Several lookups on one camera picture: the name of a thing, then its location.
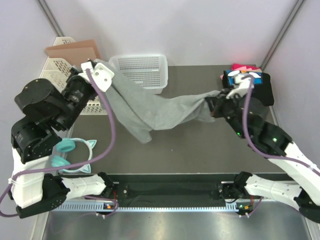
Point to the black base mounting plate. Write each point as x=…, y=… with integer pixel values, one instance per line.
x=176, y=190

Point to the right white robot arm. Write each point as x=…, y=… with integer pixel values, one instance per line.
x=275, y=145

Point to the pink folded t shirt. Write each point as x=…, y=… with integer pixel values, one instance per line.
x=245, y=67

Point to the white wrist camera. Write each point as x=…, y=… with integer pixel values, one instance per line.
x=243, y=84
x=101, y=75

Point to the teal cat ear headphones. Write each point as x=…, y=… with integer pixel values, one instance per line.
x=71, y=151

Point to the white perforated plastic basket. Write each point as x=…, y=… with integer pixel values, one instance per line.
x=150, y=71

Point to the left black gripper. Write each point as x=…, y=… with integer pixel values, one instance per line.
x=75, y=76

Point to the cream perforated file organizer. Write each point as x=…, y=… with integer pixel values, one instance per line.
x=57, y=70

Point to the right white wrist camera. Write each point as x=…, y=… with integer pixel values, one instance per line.
x=243, y=84

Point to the grey t shirt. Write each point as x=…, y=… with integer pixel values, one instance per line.
x=141, y=112

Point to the black folded flower t shirt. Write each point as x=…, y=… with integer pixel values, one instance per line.
x=262, y=84

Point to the grey slotted cable duct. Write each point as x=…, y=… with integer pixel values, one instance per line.
x=105, y=207

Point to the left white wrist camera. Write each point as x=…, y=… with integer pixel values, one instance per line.
x=101, y=75

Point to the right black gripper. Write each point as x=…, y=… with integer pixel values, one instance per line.
x=215, y=102

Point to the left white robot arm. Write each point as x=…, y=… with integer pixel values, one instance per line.
x=47, y=110

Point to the brown cardboard folder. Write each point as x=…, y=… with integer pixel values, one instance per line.
x=75, y=53

